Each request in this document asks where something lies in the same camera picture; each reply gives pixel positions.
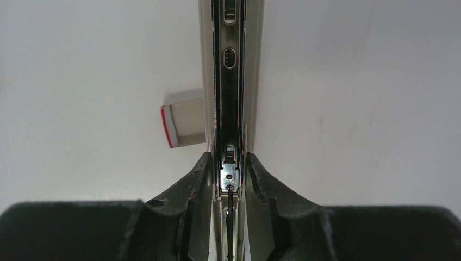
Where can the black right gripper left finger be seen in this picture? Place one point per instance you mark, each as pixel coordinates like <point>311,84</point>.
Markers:
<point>175,225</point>

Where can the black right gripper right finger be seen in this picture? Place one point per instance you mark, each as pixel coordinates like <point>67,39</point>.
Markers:
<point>283,225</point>

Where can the staple box inner tray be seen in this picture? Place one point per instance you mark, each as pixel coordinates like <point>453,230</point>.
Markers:
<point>183,118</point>

